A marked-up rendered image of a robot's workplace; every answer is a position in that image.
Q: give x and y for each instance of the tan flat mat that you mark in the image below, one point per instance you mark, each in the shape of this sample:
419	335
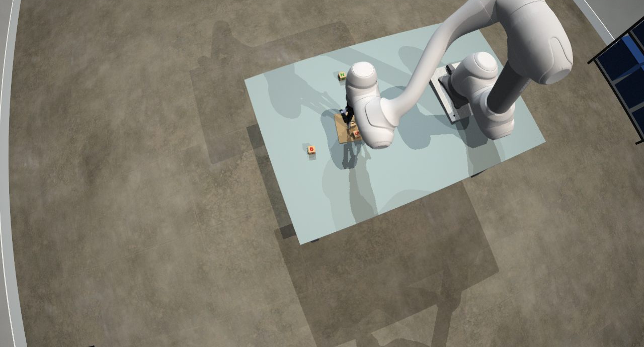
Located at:
344	134

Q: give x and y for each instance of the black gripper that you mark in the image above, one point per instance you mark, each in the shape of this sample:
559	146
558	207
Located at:
347	118

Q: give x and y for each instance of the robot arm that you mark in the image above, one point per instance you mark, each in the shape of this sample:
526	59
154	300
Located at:
538	50

